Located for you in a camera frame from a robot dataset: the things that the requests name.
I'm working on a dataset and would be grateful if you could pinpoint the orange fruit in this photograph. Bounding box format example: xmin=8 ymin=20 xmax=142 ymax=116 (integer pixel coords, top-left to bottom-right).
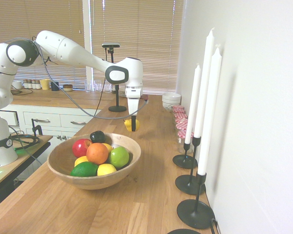
xmin=86 ymin=142 xmax=109 ymax=165

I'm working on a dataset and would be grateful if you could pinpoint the dark avocado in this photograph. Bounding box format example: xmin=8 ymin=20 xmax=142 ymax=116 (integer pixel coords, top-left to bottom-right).
xmin=89 ymin=130 xmax=106 ymax=144

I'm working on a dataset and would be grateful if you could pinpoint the wooden fruit bowl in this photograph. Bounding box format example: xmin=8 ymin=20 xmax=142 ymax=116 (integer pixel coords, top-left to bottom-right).
xmin=47 ymin=133 xmax=142 ymax=191

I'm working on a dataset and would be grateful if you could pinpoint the white patterned ceramic bowl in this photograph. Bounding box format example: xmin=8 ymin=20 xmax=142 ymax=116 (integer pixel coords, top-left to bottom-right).
xmin=162 ymin=101 xmax=181 ymax=112

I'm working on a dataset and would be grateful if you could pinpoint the wooden window blind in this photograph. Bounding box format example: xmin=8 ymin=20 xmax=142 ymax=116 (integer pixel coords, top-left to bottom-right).
xmin=0 ymin=0 xmax=86 ymax=82
xmin=90 ymin=0 xmax=184 ymax=96

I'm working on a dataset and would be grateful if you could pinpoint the black coiled cable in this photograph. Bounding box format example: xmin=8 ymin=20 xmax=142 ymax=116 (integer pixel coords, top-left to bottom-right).
xmin=9 ymin=133 xmax=41 ymax=147

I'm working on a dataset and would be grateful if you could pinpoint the grey camera cable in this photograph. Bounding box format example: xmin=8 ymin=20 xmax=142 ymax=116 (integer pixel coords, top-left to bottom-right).
xmin=4 ymin=37 xmax=148 ymax=120

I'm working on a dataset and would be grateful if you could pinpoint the medium white taper candle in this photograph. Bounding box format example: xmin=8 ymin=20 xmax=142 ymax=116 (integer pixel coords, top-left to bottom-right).
xmin=197 ymin=44 xmax=222 ymax=176

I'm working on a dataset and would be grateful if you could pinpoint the short white taper candle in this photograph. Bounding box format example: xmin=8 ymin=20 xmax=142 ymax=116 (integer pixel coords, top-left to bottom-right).
xmin=185 ymin=63 xmax=201 ymax=145

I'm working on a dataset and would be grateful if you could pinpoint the green apple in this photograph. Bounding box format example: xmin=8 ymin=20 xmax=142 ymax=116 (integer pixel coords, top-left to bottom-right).
xmin=108 ymin=146 xmax=130 ymax=169

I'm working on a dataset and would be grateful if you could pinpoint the red apple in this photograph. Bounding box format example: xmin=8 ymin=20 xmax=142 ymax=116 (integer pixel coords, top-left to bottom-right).
xmin=72 ymin=138 xmax=93 ymax=158

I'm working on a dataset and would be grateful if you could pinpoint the black camera stand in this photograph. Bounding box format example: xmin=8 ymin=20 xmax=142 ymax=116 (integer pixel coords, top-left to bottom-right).
xmin=108 ymin=47 xmax=127 ymax=113

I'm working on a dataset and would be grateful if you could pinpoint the white kitchen cabinet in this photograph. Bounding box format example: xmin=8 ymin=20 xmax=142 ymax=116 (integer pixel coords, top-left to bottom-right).
xmin=0 ymin=104 xmax=102 ymax=147

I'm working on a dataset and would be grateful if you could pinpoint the tallest white taper candle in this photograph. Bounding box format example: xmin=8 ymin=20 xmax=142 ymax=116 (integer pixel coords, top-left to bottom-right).
xmin=193 ymin=27 xmax=215 ymax=139

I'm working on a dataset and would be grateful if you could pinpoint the black candle holder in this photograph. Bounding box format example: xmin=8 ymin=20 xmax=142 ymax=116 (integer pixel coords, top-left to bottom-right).
xmin=176 ymin=170 xmax=215 ymax=230
xmin=175 ymin=136 xmax=206 ymax=195
xmin=172 ymin=142 xmax=198 ymax=170

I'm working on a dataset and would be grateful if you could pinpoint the black round disc base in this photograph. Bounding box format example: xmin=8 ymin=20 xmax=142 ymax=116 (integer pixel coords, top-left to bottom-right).
xmin=167 ymin=228 xmax=202 ymax=234

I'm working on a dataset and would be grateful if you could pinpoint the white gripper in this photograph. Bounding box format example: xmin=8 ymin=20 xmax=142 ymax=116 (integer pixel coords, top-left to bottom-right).
xmin=126 ymin=97 xmax=140 ymax=133

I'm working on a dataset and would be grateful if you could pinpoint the black table clamp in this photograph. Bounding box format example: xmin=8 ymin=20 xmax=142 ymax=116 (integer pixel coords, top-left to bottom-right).
xmin=31 ymin=118 xmax=43 ymax=136

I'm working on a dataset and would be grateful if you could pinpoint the black power cord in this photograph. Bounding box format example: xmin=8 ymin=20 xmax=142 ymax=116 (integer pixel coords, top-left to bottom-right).
xmin=209 ymin=218 xmax=219 ymax=234

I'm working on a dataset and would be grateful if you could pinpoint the yellow pear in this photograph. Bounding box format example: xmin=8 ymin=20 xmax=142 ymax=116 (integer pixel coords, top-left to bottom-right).
xmin=123 ymin=118 xmax=141 ymax=133

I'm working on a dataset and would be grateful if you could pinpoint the green lime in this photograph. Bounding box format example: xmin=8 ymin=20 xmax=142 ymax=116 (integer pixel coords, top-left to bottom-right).
xmin=70 ymin=162 xmax=99 ymax=177

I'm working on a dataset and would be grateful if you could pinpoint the yellow lemon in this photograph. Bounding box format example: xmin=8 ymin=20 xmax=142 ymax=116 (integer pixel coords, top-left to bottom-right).
xmin=101 ymin=142 xmax=114 ymax=153
xmin=74 ymin=156 xmax=89 ymax=168
xmin=97 ymin=163 xmax=117 ymax=176

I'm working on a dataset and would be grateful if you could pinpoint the thin black cable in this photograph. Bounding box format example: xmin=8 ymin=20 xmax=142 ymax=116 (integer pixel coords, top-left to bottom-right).
xmin=11 ymin=88 xmax=34 ymax=96

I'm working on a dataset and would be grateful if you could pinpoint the wooden side table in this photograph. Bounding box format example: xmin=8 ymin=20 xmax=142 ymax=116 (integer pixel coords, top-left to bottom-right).
xmin=0 ymin=135 xmax=52 ymax=213

